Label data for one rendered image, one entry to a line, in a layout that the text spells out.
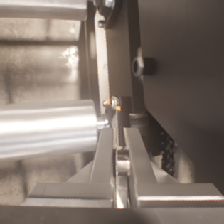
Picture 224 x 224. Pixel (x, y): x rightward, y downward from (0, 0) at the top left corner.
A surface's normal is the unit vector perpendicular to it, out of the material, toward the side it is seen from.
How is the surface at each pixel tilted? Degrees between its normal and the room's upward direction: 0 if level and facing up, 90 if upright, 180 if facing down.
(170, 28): 90
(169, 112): 90
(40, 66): 0
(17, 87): 0
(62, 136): 8
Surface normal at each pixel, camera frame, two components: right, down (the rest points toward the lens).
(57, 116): 0.18, -0.40
